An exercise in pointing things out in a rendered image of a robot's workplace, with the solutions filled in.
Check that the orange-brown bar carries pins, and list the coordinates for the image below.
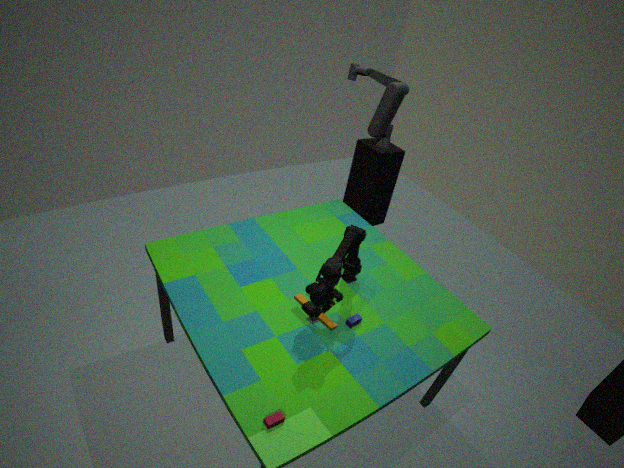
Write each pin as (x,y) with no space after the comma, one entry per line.
(329,323)

